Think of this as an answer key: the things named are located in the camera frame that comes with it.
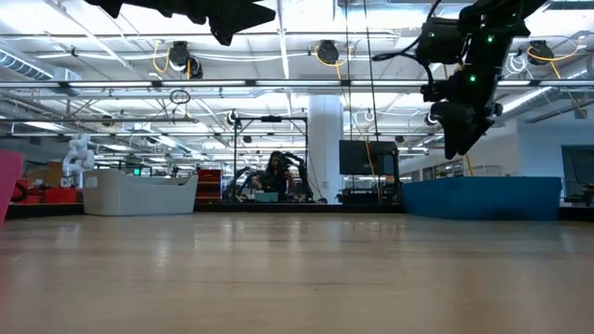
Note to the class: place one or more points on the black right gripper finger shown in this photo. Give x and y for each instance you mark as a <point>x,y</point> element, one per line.
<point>452,130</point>
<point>478,125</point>

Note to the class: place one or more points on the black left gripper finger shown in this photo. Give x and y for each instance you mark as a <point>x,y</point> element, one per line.
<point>241,16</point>

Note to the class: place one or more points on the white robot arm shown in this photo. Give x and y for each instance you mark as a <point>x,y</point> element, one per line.
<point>80,158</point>

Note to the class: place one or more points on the black background robot arm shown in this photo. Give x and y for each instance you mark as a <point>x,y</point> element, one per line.
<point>306,181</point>
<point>241,174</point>

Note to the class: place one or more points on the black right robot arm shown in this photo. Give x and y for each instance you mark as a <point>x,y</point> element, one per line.
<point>492,18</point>

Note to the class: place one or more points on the blue plastic bin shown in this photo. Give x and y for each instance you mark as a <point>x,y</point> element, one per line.
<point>482,197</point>

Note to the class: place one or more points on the long ceiling light bar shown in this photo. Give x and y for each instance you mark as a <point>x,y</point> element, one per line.
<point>297,83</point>

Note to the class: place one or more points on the black monitor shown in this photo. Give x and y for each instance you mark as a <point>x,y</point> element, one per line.
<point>362,158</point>

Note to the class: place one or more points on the white building column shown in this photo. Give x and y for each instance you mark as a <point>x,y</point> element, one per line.
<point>325,139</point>

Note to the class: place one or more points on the person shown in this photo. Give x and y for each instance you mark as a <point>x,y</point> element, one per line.
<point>276,178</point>

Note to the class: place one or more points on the red tool cabinet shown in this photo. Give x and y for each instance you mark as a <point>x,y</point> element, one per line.
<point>210,185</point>

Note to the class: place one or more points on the light grey plastic bin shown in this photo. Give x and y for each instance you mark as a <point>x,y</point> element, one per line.
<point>139,195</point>

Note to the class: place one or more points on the brown cardboard box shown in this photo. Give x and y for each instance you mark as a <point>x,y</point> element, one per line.
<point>52,175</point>

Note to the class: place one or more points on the red crate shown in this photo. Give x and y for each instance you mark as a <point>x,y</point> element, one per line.
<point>60,196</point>

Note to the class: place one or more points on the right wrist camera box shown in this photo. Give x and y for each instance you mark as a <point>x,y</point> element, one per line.
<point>441,42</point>

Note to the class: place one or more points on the black robot station frame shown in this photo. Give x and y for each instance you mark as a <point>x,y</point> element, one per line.
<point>271,119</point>

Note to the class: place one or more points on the black aluminium table frame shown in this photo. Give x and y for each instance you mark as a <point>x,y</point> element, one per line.
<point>278,208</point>

